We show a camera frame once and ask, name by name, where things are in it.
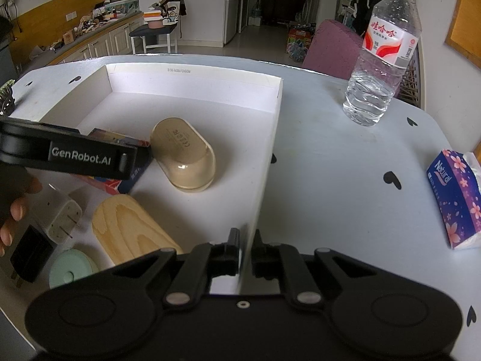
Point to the purple armchair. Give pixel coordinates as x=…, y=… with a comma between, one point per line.
x=334, y=48

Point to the clear water bottle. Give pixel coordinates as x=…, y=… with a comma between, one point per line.
x=404, y=15

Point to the pink orange pot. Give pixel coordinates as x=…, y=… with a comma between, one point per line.
x=154, y=19

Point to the cream cabinet counter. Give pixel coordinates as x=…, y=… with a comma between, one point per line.
x=109, y=40

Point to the mint green round disc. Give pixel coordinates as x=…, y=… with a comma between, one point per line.
x=71, y=265

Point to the black hair claw clip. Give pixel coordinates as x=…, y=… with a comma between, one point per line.
x=7, y=101

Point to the person left hand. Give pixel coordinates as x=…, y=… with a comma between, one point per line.
x=18, y=210

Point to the white wall charger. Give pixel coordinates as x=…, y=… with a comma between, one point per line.
x=55, y=213

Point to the white cardboard tray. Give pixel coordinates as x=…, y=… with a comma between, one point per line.
x=235, y=111

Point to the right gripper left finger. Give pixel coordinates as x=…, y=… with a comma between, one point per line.
x=218, y=259

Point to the colourful card box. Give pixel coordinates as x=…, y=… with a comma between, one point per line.
x=129, y=180

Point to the black wall charger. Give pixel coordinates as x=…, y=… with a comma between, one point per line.
x=30, y=256

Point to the wooden oval block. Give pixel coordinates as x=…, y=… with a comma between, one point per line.
x=126, y=231

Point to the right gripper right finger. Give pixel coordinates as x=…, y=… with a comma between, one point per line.
x=273, y=261

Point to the beige oval case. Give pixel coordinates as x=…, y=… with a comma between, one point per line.
x=185, y=157

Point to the purple tissue pack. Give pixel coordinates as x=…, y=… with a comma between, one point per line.
x=455, y=180

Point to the small dark stool table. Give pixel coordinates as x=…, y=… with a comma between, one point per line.
x=165, y=36

